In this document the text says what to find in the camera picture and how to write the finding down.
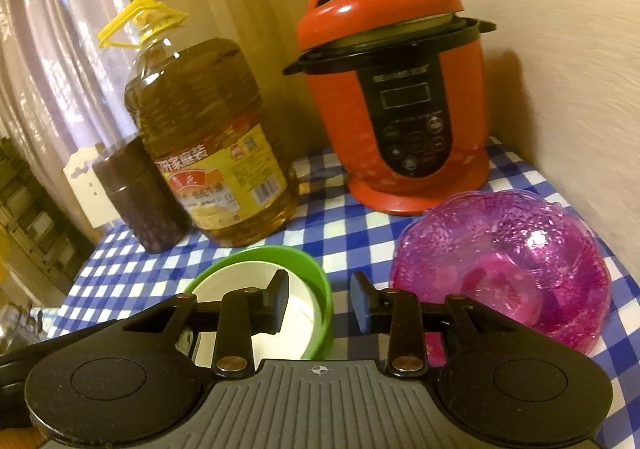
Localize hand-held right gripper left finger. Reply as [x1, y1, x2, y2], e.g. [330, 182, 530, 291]
[120, 270, 290, 377]

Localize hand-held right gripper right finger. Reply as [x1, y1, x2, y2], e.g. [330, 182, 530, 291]
[350, 271, 523, 376]

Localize white plastic bowl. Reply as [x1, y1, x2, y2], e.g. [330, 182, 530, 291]
[192, 259, 324, 361]

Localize green plastic bowl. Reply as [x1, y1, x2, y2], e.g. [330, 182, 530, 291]
[182, 245, 335, 362]

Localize pink plastic plate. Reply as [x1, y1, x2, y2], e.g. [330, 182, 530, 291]
[389, 190, 612, 330]

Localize blue white checkered tablecloth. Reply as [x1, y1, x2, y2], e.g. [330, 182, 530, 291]
[54, 136, 640, 449]

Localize dark storage rack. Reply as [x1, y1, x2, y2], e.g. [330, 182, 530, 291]
[0, 136, 97, 301]

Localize brown cylindrical canister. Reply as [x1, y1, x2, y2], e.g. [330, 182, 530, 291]
[92, 134, 194, 255]

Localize cooking oil bottle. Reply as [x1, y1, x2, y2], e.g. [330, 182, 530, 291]
[97, 0, 301, 248]

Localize red electric pressure cooker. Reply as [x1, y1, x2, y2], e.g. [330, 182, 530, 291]
[282, 0, 499, 216]

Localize white wooden chair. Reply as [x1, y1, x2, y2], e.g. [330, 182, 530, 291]
[62, 144, 122, 230]

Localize sheer pink curtain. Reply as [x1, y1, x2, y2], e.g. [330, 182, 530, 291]
[0, 0, 137, 180]

